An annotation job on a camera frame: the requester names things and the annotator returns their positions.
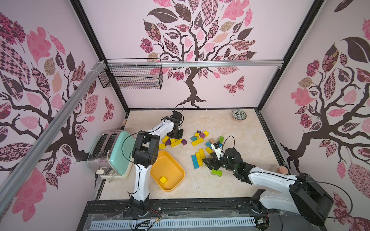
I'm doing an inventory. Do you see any teal long block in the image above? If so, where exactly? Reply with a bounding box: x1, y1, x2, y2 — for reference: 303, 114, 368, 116
191, 155, 199, 169

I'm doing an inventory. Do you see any white cable duct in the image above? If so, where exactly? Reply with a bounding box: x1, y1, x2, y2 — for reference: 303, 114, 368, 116
89, 217, 256, 231

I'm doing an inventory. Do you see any yellow plastic tray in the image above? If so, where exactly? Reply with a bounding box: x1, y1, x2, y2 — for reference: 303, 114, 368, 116
150, 150, 186, 192

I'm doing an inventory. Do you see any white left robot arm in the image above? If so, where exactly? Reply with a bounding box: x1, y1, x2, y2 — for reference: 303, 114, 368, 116
129, 111, 184, 215

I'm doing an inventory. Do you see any green block lower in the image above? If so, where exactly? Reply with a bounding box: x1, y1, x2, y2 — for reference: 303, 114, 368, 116
211, 169, 223, 177

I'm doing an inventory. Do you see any yellow cube block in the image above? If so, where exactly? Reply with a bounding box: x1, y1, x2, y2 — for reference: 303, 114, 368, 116
171, 139, 183, 147

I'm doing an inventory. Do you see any black wire basket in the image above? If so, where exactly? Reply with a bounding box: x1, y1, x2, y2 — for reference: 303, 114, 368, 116
99, 58, 164, 90

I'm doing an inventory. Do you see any green block upper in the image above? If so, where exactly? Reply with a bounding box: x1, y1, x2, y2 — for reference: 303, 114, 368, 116
218, 136, 225, 143

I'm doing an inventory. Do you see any mint green toaster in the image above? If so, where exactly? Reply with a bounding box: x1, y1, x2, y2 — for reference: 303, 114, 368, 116
87, 131, 135, 180

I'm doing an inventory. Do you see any yellow rectangular block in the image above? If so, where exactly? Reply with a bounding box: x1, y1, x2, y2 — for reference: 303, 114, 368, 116
162, 136, 169, 143

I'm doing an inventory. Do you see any green block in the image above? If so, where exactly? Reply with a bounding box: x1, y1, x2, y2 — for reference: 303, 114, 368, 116
218, 136, 225, 143
211, 169, 223, 177

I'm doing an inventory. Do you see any patterned ceramic bowl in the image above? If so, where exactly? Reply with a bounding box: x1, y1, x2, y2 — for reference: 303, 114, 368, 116
231, 109, 247, 121

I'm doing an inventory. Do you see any aluminium frame rail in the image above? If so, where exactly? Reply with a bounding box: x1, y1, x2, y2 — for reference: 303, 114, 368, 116
1, 60, 106, 214

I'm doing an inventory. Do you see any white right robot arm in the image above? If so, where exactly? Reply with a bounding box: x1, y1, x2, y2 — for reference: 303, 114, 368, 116
203, 148, 334, 226

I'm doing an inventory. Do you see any long yellow block upper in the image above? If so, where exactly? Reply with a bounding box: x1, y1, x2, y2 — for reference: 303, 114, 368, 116
191, 138, 204, 146

